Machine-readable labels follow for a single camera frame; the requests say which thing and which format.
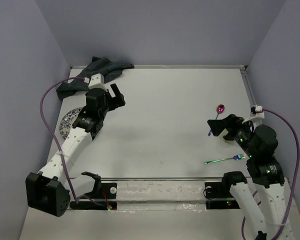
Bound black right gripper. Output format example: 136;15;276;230
206;112;258;157

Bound iridescent purple spoon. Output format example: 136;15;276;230
207;103;226;137

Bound dark grey checked cloth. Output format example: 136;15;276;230
56;56;135;101

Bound iridescent green fork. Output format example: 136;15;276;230
204;154;247;165

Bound blue floral white plate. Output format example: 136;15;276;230
59;107;82;140

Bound pale yellow mug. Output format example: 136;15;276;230
222;133;234;142

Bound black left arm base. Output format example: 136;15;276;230
69;181;118;211

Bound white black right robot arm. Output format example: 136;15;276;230
207;114;295;240

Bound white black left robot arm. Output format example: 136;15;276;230
25;83;126;217

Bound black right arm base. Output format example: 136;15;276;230
203;182;240;210

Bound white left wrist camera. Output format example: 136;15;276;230
88;73;105;90

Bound aluminium table edge rail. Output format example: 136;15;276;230
70;64;248;73

